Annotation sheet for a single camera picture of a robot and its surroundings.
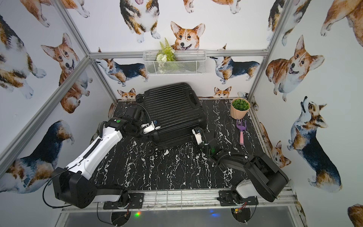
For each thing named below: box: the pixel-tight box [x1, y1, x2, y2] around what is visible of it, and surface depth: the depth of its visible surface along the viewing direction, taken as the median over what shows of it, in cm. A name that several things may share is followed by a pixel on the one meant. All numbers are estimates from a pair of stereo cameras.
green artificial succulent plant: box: [232, 98, 250, 112], surface depth 105 cm
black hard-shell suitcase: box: [135, 82, 208, 156], surface depth 89 cm
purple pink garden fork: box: [236, 119, 247, 146], surface depth 105 cm
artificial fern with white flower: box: [155, 37, 177, 74], surface depth 86 cm
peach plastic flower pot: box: [230, 97, 251, 120], surface depth 105 cm
